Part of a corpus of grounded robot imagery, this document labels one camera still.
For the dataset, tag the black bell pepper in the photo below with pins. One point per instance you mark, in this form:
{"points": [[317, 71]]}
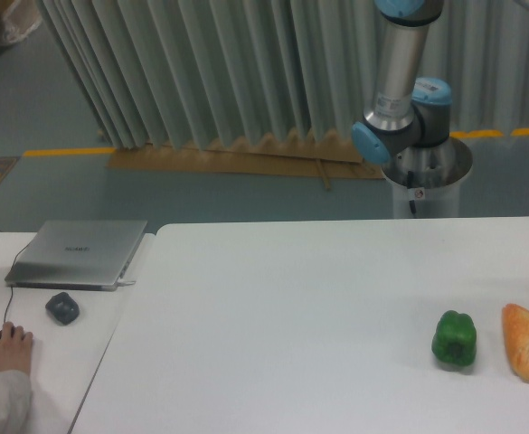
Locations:
{"points": [[63, 308]]}

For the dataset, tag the silver closed laptop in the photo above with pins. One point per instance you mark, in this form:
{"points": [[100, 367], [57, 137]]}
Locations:
{"points": [[89, 255]]}

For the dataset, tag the green bell pepper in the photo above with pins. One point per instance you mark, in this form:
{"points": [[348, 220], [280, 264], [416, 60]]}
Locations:
{"points": [[455, 339]]}

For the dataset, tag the white sleeved forearm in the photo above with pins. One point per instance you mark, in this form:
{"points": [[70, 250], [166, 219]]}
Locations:
{"points": [[15, 400]]}

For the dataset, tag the orange bread loaf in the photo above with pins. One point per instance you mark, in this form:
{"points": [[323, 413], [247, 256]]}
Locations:
{"points": [[515, 325]]}

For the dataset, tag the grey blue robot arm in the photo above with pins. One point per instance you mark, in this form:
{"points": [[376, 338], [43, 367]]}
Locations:
{"points": [[395, 120]]}

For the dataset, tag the person's hand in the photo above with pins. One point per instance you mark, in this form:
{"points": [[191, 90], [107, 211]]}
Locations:
{"points": [[16, 346]]}

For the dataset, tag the pale green folding curtain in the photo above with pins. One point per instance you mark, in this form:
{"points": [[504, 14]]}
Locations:
{"points": [[180, 72]]}

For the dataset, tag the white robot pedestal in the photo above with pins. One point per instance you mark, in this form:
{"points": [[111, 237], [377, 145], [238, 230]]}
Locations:
{"points": [[426, 181]]}

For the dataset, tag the brown cardboard sheet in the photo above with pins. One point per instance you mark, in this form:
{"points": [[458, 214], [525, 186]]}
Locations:
{"points": [[326, 159]]}

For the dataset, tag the white usb plug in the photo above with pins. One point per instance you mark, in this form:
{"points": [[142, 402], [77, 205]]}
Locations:
{"points": [[125, 283]]}

